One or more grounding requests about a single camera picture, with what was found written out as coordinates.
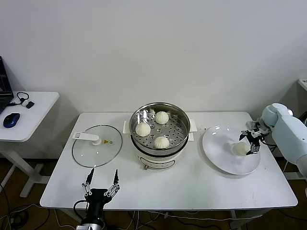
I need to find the white electric cooker base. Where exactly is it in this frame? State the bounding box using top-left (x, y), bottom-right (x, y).
top-left (122, 119), bottom-right (198, 171)

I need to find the glass lid with white handle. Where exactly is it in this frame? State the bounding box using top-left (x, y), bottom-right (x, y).
top-left (71, 124), bottom-right (123, 168)

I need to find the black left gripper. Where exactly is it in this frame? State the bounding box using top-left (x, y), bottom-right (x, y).
top-left (82, 168), bottom-right (121, 205)

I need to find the blue and black mouse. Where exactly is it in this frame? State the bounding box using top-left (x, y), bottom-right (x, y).
top-left (2, 112), bottom-right (21, 128)

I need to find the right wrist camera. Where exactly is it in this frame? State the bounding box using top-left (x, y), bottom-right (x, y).
top-left (246, 121), bottom-right (261, 131)

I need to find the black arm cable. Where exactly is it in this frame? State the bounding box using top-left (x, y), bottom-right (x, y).
top-left (73, 200), bottom-right (89, 218)
top-left (260, 138), bottom-right (276, 147)

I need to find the black laptop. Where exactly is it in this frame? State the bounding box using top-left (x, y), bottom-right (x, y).
top-left (0, 56), bottom-right (14, 115)

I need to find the white round plate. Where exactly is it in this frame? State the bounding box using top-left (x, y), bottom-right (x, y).
top-left (201, 125), bottom-right (261, 175)

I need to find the black looped cord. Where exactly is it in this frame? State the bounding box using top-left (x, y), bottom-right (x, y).
top-left (9, 92), bottom-right (30, 106)

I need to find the white steamed baozi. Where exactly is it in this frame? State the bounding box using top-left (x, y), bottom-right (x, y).
top-left (234, 142), bottom-right (249, 156)
top-left (153, 136), bottom-right (170, 150)
top-left (135, 123), bottom-right (152, 137)
top-left (154, 111), bottom-right (169, 125)

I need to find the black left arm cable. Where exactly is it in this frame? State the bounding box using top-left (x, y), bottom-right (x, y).
top-left (73, 200), bottom-right (89, 218)

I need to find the black cable with plug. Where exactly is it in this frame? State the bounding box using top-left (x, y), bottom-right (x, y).
top-left (296, 112), bottom-right (307, 125)

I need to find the stainless steel steamer basket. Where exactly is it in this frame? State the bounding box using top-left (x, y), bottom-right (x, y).
top-left (129, 102), bottom-right (191, 150)

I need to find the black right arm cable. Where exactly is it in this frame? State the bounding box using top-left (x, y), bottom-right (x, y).
top-left (260, 138), bottom-right (276, 147)

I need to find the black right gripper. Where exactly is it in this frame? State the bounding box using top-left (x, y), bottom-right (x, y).
top-left (238, 130), bottom-right (261, 156)

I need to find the white work table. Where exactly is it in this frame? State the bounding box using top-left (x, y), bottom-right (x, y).
top-left (39, 112), bottom-right (298, 230)

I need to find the white side table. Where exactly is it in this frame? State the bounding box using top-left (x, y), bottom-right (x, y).
top-left (0, 92), bottom-right (59, 198)

